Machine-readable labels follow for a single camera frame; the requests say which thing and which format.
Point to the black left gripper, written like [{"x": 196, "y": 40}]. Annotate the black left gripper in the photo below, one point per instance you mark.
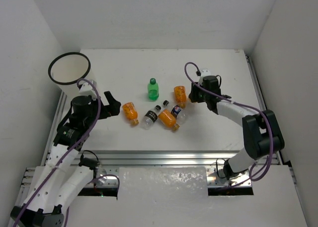
[{"x": 106, "y": 110}]

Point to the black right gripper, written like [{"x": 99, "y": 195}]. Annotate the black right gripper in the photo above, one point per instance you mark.
[{"x": 194, "y": 95}]

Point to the orange bottle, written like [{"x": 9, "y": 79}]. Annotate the orange bottle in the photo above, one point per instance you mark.
[
  {"x": 168, "y": 120},
  {"x": 131, "y": 113},
  {"x": 180, "y": 96}
]

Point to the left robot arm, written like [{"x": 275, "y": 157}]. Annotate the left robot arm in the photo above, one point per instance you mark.
[{"x": 48, "y": 203}]

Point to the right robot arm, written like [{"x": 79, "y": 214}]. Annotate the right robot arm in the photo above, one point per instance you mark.
[{"x": 261, "y": 132}]

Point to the white bin with black rim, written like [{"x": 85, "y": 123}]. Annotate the white bin with black rim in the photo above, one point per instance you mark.
[{"x": 66, "y": 69}]

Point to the clear bottle with blue label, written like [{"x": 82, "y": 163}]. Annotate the clear bottle with blue label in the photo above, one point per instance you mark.
[{"x": 179, "y": 114}]

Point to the clear bottle with black label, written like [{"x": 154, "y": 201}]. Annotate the clear bottle with black label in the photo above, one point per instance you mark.
[{"x": 150, "y": 117}]

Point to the green plastic bottle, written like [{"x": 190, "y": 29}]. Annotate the green plastic bottle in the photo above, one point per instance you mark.
[{"x": 153, "y": 89}]

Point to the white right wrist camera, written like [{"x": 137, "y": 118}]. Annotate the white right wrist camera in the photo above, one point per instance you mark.
[{"x": 201, "y": 74}]

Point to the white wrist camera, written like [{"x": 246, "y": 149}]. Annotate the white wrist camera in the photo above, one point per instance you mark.
[
  {"x": 201, "y": 74},
  {"x": 86, "y": 89}
]

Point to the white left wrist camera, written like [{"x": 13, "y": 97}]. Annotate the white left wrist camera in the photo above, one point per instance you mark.
[{"x": 86, "y": 89}]

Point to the aluminium rail frame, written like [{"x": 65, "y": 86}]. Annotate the aluminium rail frame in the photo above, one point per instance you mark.
[{"x": 162, "y": 173}]

